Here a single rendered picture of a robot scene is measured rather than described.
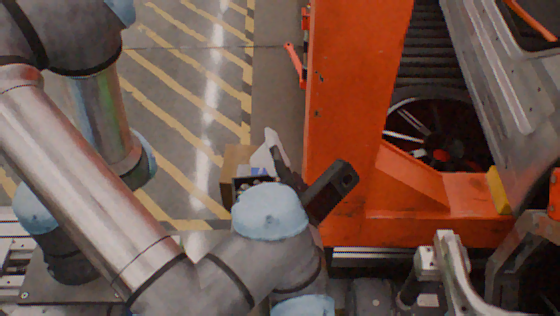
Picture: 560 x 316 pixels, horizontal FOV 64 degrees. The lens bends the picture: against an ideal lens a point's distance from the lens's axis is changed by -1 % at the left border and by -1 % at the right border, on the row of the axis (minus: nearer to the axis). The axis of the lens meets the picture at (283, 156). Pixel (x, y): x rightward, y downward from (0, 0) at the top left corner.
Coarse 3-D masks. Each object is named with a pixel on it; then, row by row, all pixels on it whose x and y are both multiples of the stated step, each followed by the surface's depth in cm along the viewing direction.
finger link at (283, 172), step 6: (270, 150) 73; (276, 150) 71; (276, 156) 71; (276, 162) 71; (282, 162) 70; (276, 168) 70; (282, 168) 69; (288, 168) 71; (282, 174) 69; (288, 174) 69; (288, 180) 69
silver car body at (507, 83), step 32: (448, 0) 163; (480, 0) 139; (512, 0) 158; (544, 0) 168; (480, 32) 136; (512, 32) 122; (544, 32) 147; (480, 64) 132; (512, 64) 119; (544, 64) 103; (480, 96) 134; (512, 96) 117; (544, 96) 103; (512, 128) 113; (544, 128) 99; (512, 160) 113; (544, 160) 99; (512, 192) 113
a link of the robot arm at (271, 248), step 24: (264, 192) 49; (288, 192) 48; (240, 216) 47; (264, 216) 46; (288, 216) 46; (240, 240) 47; (264, 240) 46; (288, 240) 47; (312, 240) 51; (240, 264) 45; (264, 264) 46; (288, 264) 48; (312, 264) 51; (264, 288) 46; (288, 288) 50
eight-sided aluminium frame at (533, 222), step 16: (528, 224) 86; (544, 224) 81; (512, 240) 93; (528, 240) 90; (544, 240) 89; (496, 256) 100; (512, 256) 95; (528, 256) 95; (496, 272) 100; (512, 272) 101; (496, 288) 102; (512, 288) 102; (496, 304) 102; (512, 304) 102
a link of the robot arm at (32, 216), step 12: (24, 192) 81; (24, 204) 80; (36, 204) 79; (24, 216) 79; (36, 216) 78; (48, 216) 78; (24, 228) 82; (36, 228) 80; (48, 228) 80; (60, 228) 81; (36, 240) 84; (48, 240) 83; (60, 240) 84; (48, 252) 87; (60, 252) 86
